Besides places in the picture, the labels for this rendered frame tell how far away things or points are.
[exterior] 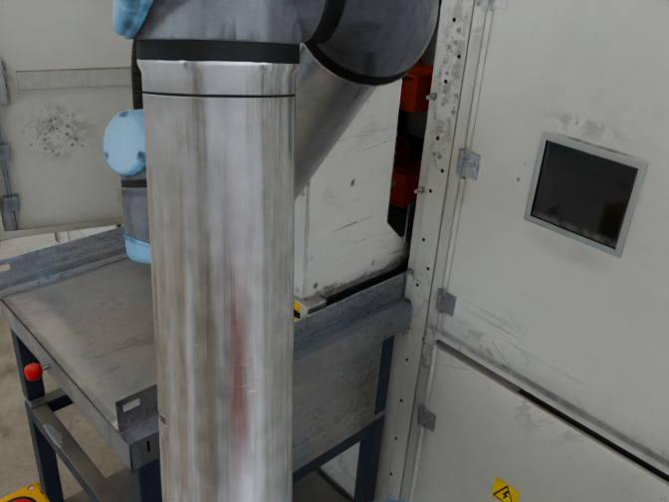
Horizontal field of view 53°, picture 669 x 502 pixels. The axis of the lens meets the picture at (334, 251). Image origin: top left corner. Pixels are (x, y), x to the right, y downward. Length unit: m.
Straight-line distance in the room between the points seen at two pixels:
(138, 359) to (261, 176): 0.89
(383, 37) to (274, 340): 0.24
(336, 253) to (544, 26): 0.56
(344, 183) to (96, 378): 0.57
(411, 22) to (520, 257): 0.78
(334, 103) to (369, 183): 0.70
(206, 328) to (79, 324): 0.96
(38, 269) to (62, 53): 0.50
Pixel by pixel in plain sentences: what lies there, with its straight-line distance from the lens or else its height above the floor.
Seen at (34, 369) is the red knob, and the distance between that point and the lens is 1.37.
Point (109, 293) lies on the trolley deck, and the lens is 1.53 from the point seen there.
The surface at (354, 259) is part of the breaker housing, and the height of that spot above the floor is 0.97.
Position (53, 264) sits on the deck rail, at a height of 0.87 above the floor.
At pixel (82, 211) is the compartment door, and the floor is 0.88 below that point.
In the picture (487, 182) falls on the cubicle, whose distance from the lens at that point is 1.26.
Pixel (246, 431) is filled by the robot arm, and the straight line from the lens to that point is 0.53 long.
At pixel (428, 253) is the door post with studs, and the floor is 0.98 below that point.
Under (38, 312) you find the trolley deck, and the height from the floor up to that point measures 0.85.
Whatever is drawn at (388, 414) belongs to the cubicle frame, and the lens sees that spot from 1.71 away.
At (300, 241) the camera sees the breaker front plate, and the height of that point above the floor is 1.05.
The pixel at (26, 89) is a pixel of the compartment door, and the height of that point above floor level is 1.20.
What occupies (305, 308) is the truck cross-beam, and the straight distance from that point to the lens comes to 1.32.
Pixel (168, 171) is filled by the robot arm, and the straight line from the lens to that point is 0.48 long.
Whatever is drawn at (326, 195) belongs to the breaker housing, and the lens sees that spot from 1.26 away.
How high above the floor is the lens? 1.63
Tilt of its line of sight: 28 degrees down
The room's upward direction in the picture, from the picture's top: 4 degrees clockwise
